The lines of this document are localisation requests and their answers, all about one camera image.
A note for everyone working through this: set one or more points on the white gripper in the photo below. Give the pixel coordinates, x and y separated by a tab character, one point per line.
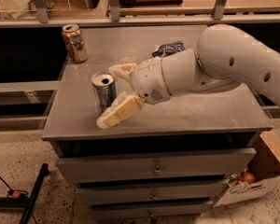
149	79

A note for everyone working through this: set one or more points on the redbull can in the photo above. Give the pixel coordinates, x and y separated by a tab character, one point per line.
104	87

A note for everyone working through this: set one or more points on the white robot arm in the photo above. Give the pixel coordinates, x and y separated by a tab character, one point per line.
223	56

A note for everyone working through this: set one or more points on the orange soda can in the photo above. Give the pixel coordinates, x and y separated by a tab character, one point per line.
74	42

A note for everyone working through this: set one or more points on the blue chip bag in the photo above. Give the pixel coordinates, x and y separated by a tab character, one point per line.
168	49

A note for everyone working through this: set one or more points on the grey drawer cabinet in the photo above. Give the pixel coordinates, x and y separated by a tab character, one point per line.
229	119

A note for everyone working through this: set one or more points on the black tripod leg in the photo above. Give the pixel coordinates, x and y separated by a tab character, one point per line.
44	171

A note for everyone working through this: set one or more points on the top drawer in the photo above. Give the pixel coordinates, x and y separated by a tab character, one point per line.
155	165

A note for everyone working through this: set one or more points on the drawer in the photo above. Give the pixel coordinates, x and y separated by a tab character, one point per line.
151	192
150	210
155	165

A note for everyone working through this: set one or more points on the middle drawer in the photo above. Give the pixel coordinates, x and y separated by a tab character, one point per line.
151	192

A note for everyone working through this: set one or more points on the bottom drawer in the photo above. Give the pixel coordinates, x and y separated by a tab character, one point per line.
150	210

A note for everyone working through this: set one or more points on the cardboard box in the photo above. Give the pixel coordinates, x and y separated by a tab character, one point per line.
265	167

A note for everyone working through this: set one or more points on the metal railing frame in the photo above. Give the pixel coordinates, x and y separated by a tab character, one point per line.
56	13

